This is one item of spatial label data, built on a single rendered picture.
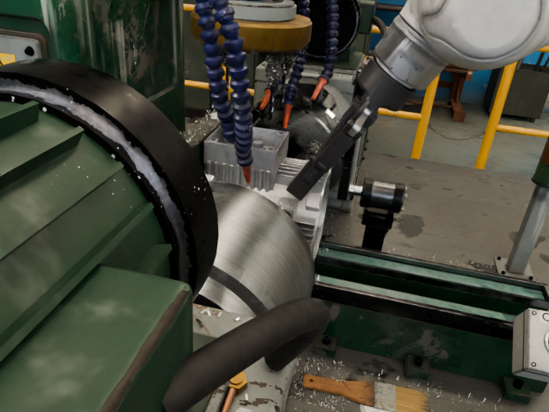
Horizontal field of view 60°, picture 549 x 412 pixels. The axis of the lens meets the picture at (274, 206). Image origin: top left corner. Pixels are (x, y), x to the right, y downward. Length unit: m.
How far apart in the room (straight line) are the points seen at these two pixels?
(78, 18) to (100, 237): 0.50
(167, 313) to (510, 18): 0.35
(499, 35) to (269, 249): 0.30
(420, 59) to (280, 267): 0.31
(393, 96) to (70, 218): 0.51
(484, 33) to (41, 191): 0.35
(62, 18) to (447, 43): 0.46
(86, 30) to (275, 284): 0.42
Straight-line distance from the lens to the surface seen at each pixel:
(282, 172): 0.79
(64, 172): 0.22
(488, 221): 1.45
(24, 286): 0.19
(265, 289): 0.48
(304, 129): 1.00
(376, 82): 0.65
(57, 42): 0.70
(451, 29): 0.44
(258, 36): 0.68
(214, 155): 0.78
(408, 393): 0.86
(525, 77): 5.50
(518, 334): 0.66
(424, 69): 0.64
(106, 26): 0.76
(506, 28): 0.44
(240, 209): 0.55
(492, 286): 0.96
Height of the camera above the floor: 1.43
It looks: 29 degrees down
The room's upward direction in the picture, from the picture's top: 5 degrees clockwise
